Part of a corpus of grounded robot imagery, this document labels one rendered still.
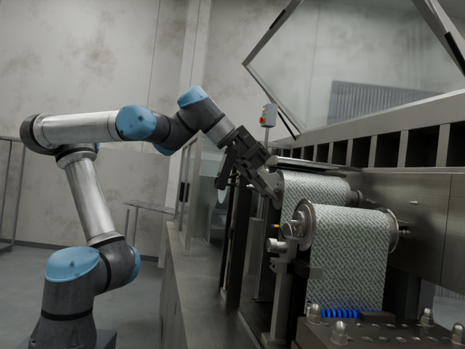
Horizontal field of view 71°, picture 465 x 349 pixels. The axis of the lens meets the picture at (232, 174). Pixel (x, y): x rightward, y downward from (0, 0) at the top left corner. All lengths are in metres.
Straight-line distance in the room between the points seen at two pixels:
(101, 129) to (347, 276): 0.75
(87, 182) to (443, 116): 1.04
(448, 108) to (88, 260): 1.03
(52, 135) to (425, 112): 1.05
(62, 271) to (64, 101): 4.85
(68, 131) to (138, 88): 4.39
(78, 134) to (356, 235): 0.77
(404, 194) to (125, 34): 4.95
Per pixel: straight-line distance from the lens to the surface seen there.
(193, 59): 4.94
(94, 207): 1.03
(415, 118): 1.18
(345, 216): 0.97
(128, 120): 0.75
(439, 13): 1.02
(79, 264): 0.88
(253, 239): 1.64
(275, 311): 1.04
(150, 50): 5.40
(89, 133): 0.86
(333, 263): 0.96
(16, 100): 6.00
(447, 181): 1.04
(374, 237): 1.02
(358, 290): 1.03
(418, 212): 1.10
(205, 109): 0.83
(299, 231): 0.93
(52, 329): 0.93
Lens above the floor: 1.36
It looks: 1 degrees up
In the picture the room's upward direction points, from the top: 7 degrees clockwise
